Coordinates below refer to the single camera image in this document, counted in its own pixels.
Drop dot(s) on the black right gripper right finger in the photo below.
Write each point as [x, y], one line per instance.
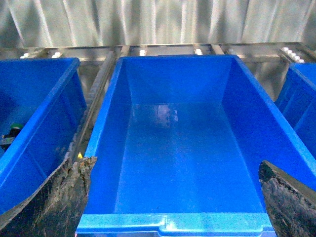
[290, 204]

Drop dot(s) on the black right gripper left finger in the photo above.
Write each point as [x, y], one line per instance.
[56, 207]

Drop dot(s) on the blue bin with buttons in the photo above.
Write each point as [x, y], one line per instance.
[45, 95]

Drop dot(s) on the green push button rear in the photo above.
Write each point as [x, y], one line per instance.
[7, 139]

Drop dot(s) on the blue bin far right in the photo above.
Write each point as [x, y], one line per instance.
[297, 102]

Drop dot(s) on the blue empty middle bin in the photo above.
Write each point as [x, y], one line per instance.
[183, 201]

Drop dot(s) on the metal roller rack frame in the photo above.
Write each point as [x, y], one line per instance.
[184, 109]

